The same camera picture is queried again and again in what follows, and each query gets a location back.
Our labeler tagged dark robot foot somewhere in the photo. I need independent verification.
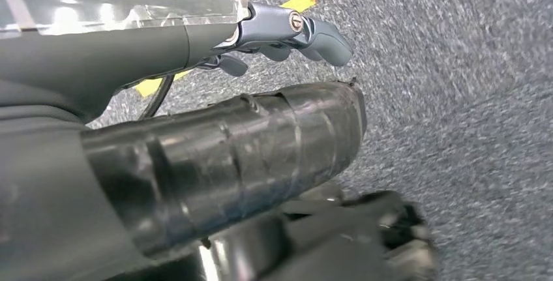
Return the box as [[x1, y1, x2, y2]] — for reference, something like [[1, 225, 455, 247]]
[[129, 181, 440, 281]]

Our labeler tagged thin black hand cable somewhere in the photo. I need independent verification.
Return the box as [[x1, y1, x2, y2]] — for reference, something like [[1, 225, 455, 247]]
[[138, 75, 176, 120]]

